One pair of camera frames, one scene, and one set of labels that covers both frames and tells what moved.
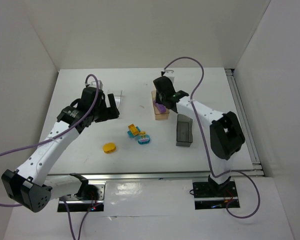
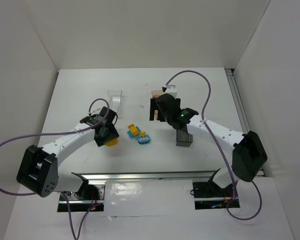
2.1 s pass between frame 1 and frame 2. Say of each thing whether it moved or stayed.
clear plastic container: stayed
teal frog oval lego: stayed
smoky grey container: stayed
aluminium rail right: stayed
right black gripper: moved
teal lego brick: stayed
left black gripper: moved
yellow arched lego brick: stayed
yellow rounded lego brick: moved
